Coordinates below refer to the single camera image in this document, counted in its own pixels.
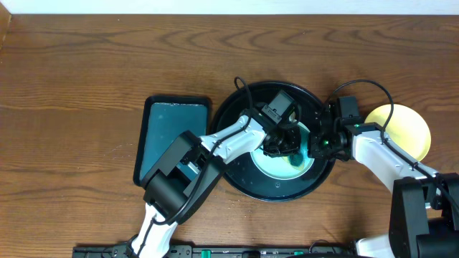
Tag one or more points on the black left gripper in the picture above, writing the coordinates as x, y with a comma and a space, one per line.
281, 142

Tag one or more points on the yellow plate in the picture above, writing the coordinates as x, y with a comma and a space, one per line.
409, 131

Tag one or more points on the mint plate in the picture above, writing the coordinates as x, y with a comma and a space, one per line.
277, 167

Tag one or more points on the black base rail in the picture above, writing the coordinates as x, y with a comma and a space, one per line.
318, 249

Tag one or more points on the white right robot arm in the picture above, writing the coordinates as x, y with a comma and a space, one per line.
424, 209

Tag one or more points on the round black tray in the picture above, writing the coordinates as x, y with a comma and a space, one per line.
247, 178

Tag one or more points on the black rectangular water tub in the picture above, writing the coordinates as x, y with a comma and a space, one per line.
164, 118

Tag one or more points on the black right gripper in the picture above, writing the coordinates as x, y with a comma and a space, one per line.
315, 137

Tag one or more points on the green yellow sponge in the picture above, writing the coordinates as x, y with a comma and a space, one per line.
295, 160

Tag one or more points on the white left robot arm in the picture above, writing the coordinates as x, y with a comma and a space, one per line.
179, 182

